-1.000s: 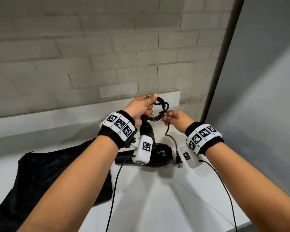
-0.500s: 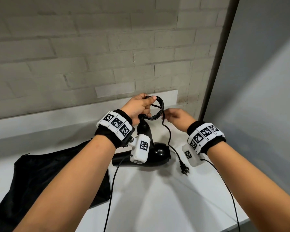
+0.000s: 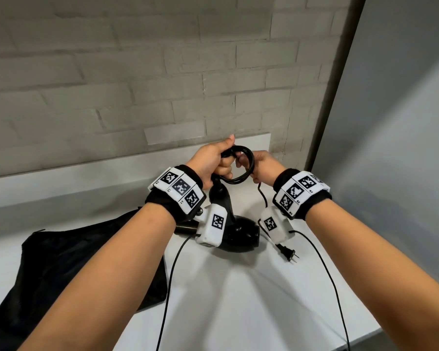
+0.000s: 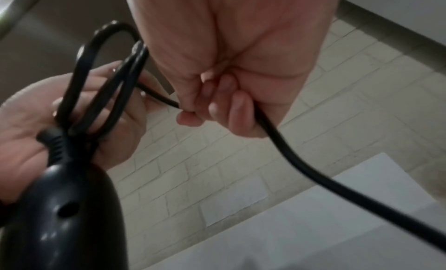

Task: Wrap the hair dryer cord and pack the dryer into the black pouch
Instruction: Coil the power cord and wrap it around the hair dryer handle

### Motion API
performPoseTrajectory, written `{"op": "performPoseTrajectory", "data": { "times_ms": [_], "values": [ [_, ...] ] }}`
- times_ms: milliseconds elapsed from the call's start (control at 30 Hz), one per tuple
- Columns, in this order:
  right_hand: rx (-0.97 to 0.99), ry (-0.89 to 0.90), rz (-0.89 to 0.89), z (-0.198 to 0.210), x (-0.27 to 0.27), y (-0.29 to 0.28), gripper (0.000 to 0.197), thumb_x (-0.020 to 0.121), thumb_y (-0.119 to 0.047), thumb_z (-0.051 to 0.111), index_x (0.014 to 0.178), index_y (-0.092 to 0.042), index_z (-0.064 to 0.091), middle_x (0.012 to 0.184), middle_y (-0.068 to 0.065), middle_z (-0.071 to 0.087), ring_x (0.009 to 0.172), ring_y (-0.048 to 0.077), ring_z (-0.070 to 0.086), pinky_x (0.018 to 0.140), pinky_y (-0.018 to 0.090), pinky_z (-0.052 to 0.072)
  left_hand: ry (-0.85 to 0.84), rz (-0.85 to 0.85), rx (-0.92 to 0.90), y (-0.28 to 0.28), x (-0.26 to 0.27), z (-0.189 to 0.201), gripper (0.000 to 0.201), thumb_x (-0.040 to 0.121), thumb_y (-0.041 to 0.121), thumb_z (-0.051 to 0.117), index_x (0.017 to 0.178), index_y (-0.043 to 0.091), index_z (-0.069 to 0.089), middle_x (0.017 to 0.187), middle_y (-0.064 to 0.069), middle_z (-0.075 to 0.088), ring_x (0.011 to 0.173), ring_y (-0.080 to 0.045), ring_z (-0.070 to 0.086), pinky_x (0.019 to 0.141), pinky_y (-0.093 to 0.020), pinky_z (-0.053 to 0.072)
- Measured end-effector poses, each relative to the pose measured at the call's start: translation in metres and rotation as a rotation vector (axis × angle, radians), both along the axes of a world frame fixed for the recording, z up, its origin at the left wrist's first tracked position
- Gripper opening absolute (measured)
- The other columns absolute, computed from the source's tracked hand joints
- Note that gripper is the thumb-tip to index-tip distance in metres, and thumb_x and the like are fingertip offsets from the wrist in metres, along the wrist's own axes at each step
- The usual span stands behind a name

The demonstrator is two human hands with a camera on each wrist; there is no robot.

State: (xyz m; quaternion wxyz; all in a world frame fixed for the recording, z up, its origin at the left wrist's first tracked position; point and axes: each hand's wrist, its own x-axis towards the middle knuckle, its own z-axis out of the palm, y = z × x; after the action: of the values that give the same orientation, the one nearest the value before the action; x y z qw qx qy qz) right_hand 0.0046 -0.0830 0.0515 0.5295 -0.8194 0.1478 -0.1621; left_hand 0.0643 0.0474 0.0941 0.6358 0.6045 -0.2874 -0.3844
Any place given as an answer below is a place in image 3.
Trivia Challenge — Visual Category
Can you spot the person's right hand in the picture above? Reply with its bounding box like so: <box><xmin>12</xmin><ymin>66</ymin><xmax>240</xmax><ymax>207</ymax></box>
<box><xmin>236</xmin><ymin>150</ymin><xmax>287</xmax><ymax>187</ymax></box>

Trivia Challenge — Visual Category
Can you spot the person's left hand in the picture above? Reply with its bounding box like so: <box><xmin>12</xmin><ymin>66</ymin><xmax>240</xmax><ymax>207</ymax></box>
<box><xmin>184</xmin><ymin>134</ymin><xmax>237</xmax><ymax>191</ymax></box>

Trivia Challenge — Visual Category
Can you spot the black hair dryer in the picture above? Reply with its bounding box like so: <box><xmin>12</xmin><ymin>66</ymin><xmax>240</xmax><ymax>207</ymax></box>
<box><xmin>174</xmin><ymin>173</ymin><xmax>260</xmax><ymax>253</ymax></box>

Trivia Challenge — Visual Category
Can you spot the black hair dryer cord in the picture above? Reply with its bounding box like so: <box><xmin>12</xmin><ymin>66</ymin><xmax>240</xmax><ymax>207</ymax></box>
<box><xmin>220</xmin><ymin>145</ymin><xmax>300</xmax><ymax>264</ymax></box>

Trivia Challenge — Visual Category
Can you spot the black fabric pouch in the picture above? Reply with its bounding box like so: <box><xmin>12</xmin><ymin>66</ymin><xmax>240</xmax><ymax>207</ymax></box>
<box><xmin>0</xmin><ymin>208</ymin><xmax>168</xmax><ymax>351</ymax></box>

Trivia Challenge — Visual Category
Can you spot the person's right forearm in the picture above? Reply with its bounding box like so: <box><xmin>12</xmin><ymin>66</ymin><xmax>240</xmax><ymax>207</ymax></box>
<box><xmin>305</xmin><ymin>200</ymin><xmax>439</xmax><ymax>351</ymax></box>

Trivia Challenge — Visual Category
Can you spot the person's left forearm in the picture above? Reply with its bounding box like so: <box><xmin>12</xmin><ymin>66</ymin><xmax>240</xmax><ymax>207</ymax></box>
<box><xmin>18</xmin><ymin>202</ymin><xmax>178</xmax><ymax>351</ymax></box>

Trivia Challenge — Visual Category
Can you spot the black wristband with marker tiles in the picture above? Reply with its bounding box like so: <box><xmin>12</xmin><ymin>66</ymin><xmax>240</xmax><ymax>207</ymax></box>
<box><xmin>144</xmin><ymin>164</ymin><xmax>207</xmax><ymax>225</ymax></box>
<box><xmin>272</xmin><ymin>168</ymin><xmax>333</xmax><ymax>220</ymax></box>

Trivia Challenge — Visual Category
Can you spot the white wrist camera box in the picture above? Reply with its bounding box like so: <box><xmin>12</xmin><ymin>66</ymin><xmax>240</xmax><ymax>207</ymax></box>
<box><xmin>194</xmin><ymin>203</ymin><xmax>229</xmax><ymax>248</ymax></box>
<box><xmin>259</xmin><ymin>206</ymin><xmax>295</xmax><ymax>245</ymax></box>

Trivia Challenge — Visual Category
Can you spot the dark corner post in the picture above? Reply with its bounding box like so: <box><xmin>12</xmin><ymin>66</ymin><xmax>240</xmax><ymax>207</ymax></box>
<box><xmin>304</xmin><ymin>0</ymin><xmax>367</xmax><ymax>172</ymax></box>

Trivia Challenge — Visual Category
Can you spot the thin black camera cable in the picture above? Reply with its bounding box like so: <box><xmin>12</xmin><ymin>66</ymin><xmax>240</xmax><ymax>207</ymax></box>
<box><xmin>288</xmin><ymin>230</ymin><xmax>352</xmax><ymax>351</ymax></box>
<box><xmin>155</xmin><ymin>234</ymin><xmax>202</xmax><ymax>351</ymax></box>

